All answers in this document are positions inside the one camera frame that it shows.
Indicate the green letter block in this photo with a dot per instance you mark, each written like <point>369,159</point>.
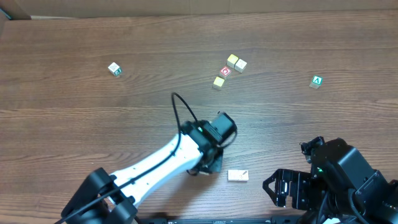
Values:
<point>316,82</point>

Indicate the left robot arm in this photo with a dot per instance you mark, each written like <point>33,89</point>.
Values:
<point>114,198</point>

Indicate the yellow block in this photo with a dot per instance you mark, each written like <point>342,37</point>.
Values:
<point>218,83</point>
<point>231,61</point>

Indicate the red circle block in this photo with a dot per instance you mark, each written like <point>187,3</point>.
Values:
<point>225,72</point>

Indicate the white block far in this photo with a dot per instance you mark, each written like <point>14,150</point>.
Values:
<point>240,65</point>

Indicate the white block green side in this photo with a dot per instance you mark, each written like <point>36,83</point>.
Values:
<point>115,69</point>

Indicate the yellow block middle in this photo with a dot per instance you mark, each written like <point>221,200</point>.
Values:
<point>218,83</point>

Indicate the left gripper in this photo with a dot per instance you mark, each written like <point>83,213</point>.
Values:
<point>216,165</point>

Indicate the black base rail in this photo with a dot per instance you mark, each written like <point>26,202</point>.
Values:
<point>291,219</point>

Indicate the white block red mark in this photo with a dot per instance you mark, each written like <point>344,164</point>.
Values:
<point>243,175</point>

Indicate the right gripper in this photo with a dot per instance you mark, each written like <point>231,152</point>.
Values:
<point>294,187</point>

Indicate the yellow block far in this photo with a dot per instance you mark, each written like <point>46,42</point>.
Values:
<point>231,61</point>

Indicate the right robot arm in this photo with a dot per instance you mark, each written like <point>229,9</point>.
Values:
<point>341,184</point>

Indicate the white block green edge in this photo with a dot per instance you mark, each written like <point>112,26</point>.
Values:
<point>233,175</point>

